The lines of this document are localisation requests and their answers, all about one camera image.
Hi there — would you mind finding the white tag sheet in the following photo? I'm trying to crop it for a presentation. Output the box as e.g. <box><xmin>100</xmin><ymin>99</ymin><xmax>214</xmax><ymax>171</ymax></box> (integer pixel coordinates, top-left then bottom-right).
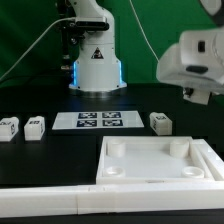
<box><xmin>52</xmin><ymin>111</ymin><xmax>143</xmax><ymax>130</ymax></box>

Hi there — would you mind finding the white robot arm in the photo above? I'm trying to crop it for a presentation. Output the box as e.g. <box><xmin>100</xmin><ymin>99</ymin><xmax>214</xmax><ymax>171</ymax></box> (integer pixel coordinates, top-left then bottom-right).
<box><xmin>68</xmin><ymin>0</ymin><xmax>224</xmax><ymax>94</ymax></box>

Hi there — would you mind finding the white L-shaped obstacle fence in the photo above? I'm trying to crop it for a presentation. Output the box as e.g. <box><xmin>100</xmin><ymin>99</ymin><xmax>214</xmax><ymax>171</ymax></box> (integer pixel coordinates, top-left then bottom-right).
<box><xmin>0</xmin><ymin>139</ymin><xmax>224</xmax><ymax>218</ymax></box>

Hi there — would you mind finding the white square tabletop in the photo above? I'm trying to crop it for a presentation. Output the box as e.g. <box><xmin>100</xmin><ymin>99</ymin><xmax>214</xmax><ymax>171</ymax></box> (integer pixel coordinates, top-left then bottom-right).
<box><xmin>96</xmin><ymin>136</ymin><xmax>215</xmax><ymax>184</ymax></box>

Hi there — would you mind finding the black camera on robot base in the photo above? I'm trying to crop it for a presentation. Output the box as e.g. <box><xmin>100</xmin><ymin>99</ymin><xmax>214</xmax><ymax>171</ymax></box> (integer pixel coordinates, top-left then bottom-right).
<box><xmin>75</xmin><ymin>17</ymin><xmax>109</xmax><ymax>31</ymax></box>

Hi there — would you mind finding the grey cable right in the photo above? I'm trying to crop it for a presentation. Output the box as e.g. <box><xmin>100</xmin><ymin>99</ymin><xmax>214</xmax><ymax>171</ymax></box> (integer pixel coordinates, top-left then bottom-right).
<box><xmin>129</xmin><ymin>0</ymin><xmax>160</xmax><ymax>63</ymax></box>

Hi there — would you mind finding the grey cable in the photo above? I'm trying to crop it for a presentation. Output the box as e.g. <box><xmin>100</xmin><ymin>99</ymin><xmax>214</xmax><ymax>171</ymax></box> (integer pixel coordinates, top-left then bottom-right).
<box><xmin>0</xmin><ymin>17</ymin><xmax>76</xmax><ymax>83</ymax></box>
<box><xmin>129</xmin><ymin>0</ymin><xmax>160</xmax><ymax>63</ymax></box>

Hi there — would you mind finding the grey cable left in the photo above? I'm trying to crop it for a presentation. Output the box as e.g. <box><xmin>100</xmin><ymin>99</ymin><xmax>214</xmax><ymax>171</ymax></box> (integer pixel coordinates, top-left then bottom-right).
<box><xmin>0</xmin><ymin>17</ymin><xmax>76</xmax><ymax>83</ymax></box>

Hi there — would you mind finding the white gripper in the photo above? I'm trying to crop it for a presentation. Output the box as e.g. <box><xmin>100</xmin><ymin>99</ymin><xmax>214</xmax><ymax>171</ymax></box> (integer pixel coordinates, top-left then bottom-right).
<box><xmin>156</xmin><ymin>28</ymin><xmax>224</xmax><ymax>94</ymax></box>

